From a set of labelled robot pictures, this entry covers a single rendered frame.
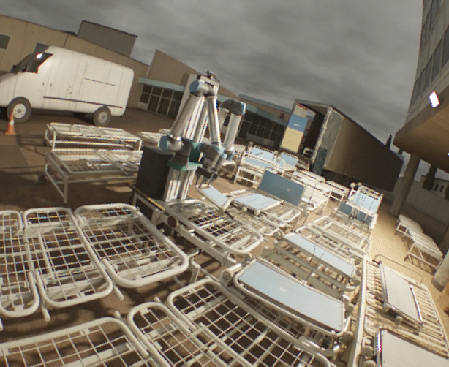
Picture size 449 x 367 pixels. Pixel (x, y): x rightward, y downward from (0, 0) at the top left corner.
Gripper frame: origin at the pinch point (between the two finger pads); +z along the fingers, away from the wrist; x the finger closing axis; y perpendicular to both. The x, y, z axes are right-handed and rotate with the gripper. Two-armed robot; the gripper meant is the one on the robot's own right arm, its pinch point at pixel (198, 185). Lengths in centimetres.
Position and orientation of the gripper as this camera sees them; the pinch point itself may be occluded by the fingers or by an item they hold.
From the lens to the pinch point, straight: 183.0
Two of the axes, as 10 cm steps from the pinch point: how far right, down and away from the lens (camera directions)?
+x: -8.8, -4.6, 0.7
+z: -4.6, 8.9, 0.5
